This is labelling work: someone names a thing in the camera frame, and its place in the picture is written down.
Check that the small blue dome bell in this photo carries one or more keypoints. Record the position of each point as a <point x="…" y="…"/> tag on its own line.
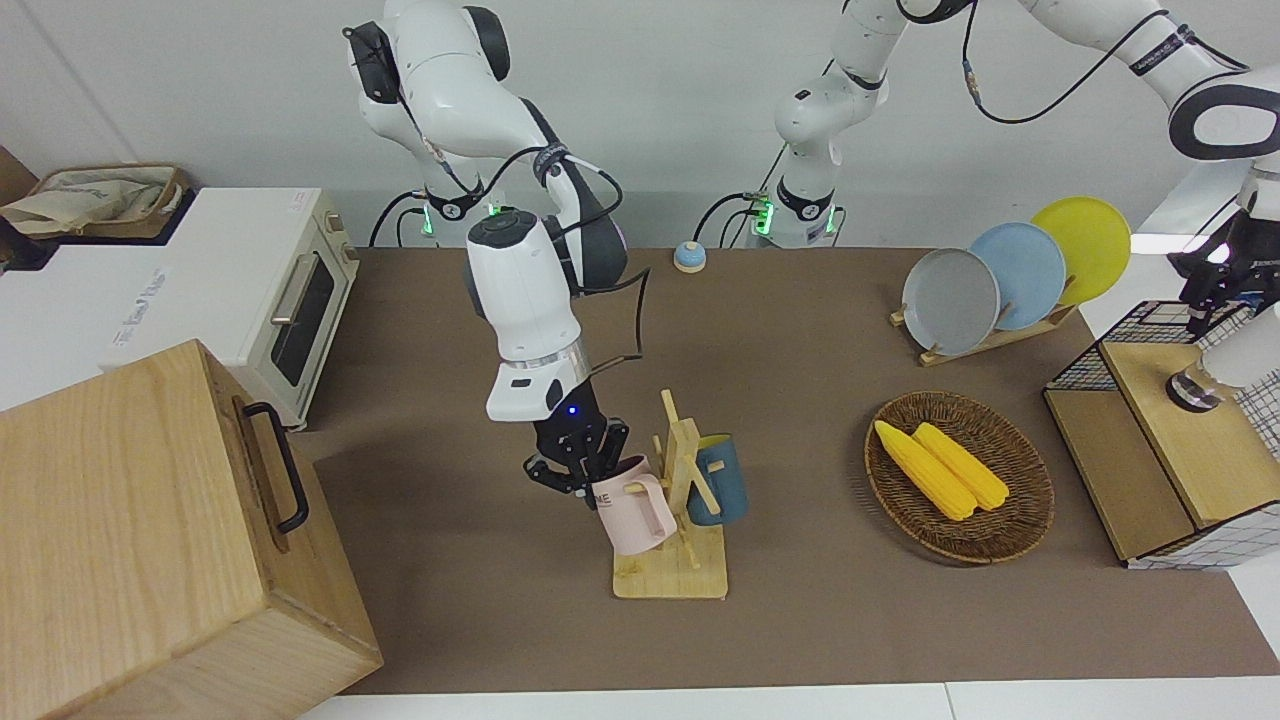
<point x="689" y="258"/>

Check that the yellow plate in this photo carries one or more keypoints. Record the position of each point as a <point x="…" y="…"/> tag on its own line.
<point x="1095" y="245"/>

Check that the brown tray with cloth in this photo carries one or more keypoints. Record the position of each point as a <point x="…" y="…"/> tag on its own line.
<point x="90" y="195"/>

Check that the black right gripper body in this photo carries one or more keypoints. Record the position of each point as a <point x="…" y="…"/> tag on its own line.
<point x="580" y="435"/>

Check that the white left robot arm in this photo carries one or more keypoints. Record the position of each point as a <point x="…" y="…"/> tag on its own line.
<point x="830" y="110"/>

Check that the grey plate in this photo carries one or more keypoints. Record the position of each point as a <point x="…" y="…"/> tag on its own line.
<point x="948" y="300"/>

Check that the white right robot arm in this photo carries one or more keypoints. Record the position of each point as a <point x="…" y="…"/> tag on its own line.
<point x="520" y="290"/>

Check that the wooden plate rack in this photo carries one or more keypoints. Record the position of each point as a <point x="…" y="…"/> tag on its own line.
<point x="1000" y="340"/>

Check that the light blue plate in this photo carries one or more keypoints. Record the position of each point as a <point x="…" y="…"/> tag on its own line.
<point x="1030" y="270"/>

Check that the yellow corn cob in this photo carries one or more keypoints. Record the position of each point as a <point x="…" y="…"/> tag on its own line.
<point x="925" y="470"/>
<point x="965" y="467"/>

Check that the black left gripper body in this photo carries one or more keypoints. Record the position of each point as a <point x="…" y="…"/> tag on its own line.
<point x="1250" y="265"/>

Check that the wooden mug tree stand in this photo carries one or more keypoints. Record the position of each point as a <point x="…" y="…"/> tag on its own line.
<point x="670" y="575"/>

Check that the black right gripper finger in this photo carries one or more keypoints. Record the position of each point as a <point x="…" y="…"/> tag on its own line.
<point x="548" y="474"/>
<point x="592" y="490"/>

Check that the brown table mat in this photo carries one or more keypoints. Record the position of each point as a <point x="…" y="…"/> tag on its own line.
<point x="800" y="620"/>

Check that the blue mug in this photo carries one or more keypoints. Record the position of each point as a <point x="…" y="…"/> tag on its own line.
<point x="725" y="485"/>

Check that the white toaster oven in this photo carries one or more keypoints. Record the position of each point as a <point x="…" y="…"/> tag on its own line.
<point x="200" y="270"/>

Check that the brown wicker basket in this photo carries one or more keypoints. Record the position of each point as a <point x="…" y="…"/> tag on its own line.
<point x="1010" y="520"/>

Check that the wooden cabinet box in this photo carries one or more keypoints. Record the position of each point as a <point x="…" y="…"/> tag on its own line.
<point x="130" y="540"/>

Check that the pink mug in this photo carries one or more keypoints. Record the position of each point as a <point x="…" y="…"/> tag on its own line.
<point x="635" y="520"/>

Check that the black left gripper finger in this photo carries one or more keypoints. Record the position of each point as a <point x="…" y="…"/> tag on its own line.
<point x="1240" y="303"/>
<point x="1202" y="315"/>

